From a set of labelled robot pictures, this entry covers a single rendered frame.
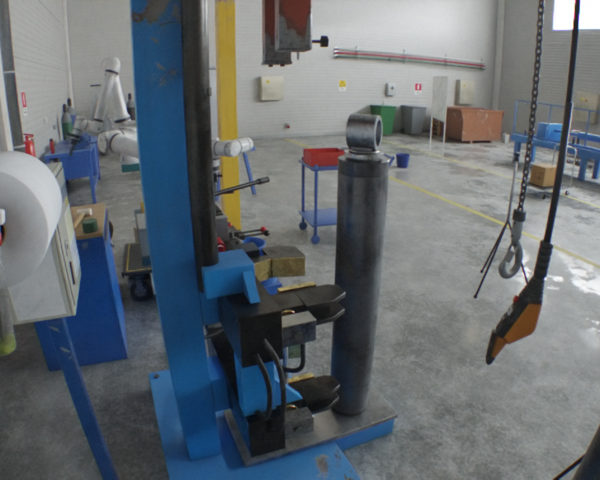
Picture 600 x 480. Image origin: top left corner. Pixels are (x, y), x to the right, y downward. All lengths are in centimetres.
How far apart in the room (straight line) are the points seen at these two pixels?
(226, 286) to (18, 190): 82
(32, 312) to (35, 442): 151
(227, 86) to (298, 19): 279
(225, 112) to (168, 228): 271
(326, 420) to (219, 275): 114
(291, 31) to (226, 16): 281
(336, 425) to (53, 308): 153
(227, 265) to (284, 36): 78
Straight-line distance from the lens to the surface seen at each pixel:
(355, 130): 173
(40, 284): 129
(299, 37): 140
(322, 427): 229
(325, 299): 164
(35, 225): 96
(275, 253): 204
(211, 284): 148
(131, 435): 258
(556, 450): 269
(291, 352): 224
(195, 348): 178
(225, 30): 416
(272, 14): 179
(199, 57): 136
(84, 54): 1230
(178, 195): 151
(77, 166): 844
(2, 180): 95
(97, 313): 297
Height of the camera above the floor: 180
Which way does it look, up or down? 21 degrees down
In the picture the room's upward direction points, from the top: straight up
